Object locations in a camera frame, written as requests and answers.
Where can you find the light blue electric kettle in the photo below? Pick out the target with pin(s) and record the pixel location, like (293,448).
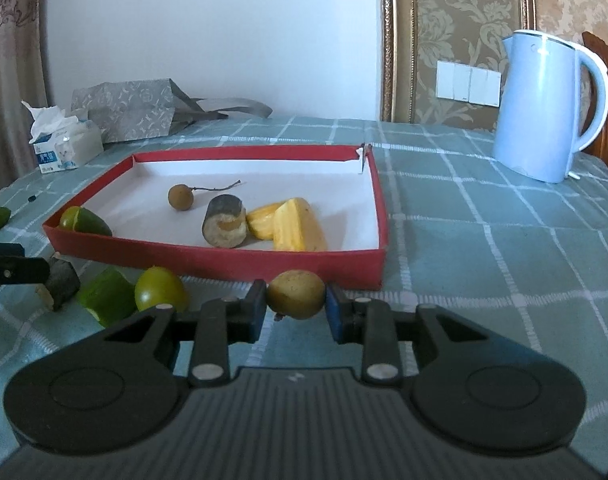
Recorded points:
(539,110)

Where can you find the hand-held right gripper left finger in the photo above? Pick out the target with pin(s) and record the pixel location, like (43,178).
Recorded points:
(254,312)

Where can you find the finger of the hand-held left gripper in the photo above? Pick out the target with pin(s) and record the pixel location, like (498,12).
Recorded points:
(16,271)
(4,249)

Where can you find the large yellow pineapple chunk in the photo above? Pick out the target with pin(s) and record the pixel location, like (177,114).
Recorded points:
(299,227)

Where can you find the gold ornate frame moulding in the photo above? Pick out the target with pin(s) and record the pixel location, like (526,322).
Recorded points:
(396,35)

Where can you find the small yellow jackfruit piece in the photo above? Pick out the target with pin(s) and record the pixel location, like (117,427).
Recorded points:
(261,222)

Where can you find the white wall switch panel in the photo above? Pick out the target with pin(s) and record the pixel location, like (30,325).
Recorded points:
(469,82)

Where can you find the beige curtain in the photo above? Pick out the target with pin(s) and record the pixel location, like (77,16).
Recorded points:
(9,85)

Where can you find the grey patterned paper bag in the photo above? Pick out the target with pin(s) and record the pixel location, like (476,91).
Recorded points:
(129,110)

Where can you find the red shallow cardboard box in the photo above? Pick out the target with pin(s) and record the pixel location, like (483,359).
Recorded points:
(294,180)

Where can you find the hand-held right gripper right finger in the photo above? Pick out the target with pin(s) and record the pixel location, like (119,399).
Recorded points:
(334,315)

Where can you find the green checked tablecloth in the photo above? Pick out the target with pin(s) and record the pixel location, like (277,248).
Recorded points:
(459,260)

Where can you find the sugarcane piece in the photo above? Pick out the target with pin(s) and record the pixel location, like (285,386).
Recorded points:
(64,281)
(224,222)

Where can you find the small green cucumber piece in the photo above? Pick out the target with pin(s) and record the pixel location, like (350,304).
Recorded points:
(91,222)

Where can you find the white tissue pack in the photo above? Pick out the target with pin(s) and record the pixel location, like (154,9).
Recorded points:
(69,150)

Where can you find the yellow loquat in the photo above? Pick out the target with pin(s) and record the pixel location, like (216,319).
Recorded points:
(296,294)

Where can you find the green lime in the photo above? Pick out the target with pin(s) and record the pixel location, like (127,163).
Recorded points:
(159,287)

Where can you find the large green cucumber piece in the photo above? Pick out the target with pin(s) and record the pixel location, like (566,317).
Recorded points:
(109,295)

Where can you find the brown longan with stem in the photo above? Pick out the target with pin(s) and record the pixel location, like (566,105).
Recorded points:
(180,197)

